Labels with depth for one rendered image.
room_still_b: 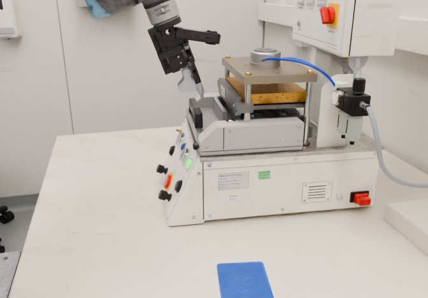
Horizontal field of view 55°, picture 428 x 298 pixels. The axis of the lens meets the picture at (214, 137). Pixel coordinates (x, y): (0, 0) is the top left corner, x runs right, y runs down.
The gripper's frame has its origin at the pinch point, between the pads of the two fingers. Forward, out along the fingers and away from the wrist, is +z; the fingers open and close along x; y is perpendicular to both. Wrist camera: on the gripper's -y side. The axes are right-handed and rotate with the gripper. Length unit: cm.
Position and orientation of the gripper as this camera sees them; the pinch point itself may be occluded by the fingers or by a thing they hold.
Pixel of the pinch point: (202, 92)
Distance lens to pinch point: 108.0
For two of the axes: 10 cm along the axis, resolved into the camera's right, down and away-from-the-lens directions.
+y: -9.3, 3.7, -0.3
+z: 3.4, 8.6, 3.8
